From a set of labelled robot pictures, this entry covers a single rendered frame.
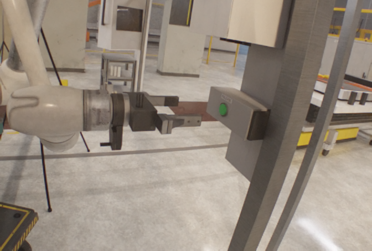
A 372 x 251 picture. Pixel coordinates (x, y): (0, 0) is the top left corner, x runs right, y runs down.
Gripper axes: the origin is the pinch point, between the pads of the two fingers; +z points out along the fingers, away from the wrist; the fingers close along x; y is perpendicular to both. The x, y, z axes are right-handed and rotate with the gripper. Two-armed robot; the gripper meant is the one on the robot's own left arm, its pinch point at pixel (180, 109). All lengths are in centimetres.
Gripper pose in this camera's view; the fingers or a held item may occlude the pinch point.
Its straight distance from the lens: 59.3
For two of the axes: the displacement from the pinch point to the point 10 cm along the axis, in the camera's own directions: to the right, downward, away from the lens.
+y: 1.4, -9.4, -3.2
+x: -4.0, -3.5, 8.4
